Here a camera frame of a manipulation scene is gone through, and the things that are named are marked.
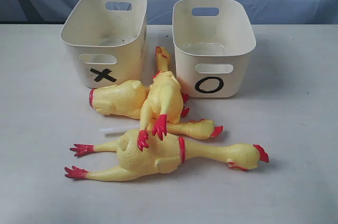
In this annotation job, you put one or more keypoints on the small whole yellow rubber chicken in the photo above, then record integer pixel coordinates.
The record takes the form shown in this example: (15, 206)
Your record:
(164, 101)

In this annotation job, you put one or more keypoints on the headless yellow chicken body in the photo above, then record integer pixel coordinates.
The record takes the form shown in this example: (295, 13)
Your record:
(125, 99)

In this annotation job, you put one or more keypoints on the severed chicken head with tube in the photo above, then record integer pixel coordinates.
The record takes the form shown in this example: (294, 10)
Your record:
(200, 130)

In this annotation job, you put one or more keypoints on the large whole yellow rubber chicken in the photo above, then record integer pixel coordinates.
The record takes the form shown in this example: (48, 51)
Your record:
(162, 156)

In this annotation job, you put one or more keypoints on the cream bin marked O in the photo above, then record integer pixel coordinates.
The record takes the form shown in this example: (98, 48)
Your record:
(213, 41)

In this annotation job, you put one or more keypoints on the cream bin marked X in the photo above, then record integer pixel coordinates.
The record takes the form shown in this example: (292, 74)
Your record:
(106, 40)

